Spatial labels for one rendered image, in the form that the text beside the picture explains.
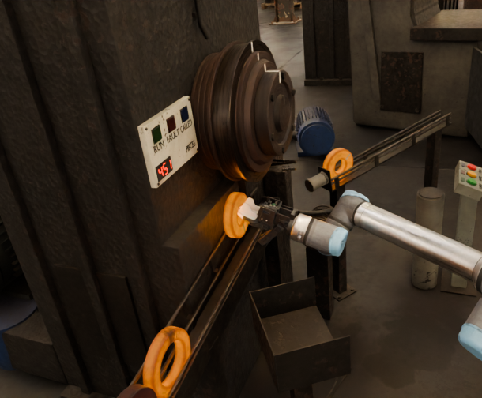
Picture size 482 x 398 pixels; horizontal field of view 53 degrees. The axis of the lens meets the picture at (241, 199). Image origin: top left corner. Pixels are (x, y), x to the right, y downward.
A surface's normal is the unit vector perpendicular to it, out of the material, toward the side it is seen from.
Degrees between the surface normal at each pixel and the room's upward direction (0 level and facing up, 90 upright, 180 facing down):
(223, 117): 73
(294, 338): 5
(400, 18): 90
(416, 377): 0
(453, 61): 90
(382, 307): 0
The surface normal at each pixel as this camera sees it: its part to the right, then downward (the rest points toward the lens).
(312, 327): -0.10, -0.83
